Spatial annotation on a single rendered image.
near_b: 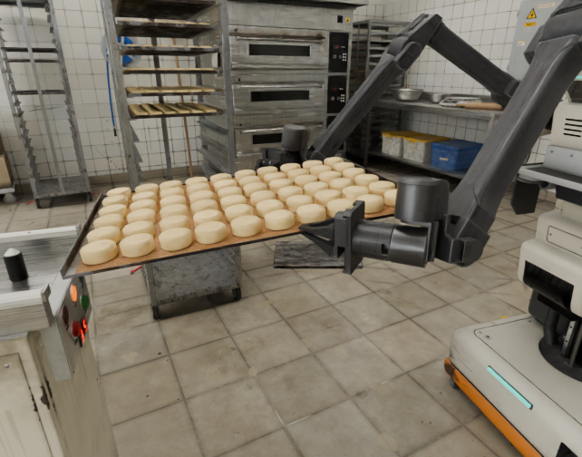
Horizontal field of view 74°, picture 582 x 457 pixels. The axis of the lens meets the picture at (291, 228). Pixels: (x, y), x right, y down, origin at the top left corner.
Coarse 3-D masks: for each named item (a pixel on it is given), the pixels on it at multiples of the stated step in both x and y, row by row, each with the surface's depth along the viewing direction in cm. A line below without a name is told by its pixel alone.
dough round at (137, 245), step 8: (128, 240) 59; (136, 240) 59; (144, 240) 59; (152, 240) 60; (128, 248) 57; (136, 248) 58; (144, 248) 58; (152, 248) 60; (128, 256) 58; (136, 256) 58
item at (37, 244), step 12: (48, 228) 87; (60, 228) 87; (72, 228) 87; (0, 240) 82; (12, 240) 83; (24, 240) 84; (36, 240) 85; (48, 240) 85; (60, 240) 86; (72, 240) 87; (0, 252) 83; (24, 252) 85; (36, 252) 85; (48, 252) 86; (60, 252) 87
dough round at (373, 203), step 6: (360, 198) 69; (366, 198) 69; (372, 198) 69; (378, 198) 69; (366, 204) 67; (372, 204) 67; (378, 204) 67; (366, 210) 67; (372, 210) 67; (378, 210) 68
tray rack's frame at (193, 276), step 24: (120, 120) 215; (168, 144) 232; (168, 168) 237; (144, 264) 233; (168, 264) 233; (192, 264) 233; (216, 264) 233; (168, 288) 207; (192, 288) 207; (216, 288) 208; (240, 288) 221
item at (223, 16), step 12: (228, 36) 167; (228, 48) 169; (228, 60) 170; (228, 72) 172; (228, 84) 174; (228, 96) 176; (228, 108) 178; (228, 120) 179; (228, 132) 182; (228, 144) 184; (228, 156) 187; (240, 252) 206; (240, 264) 209; (240, 276) 211
